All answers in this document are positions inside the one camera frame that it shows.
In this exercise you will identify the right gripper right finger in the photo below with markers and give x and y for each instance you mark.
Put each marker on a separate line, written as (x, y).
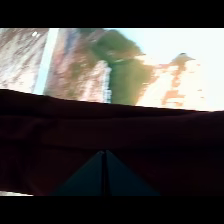
(125, 180)

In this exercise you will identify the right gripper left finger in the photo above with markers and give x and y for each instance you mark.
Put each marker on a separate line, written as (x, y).
(87, 178)

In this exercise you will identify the red garment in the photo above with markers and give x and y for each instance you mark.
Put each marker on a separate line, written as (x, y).
(50, 140)

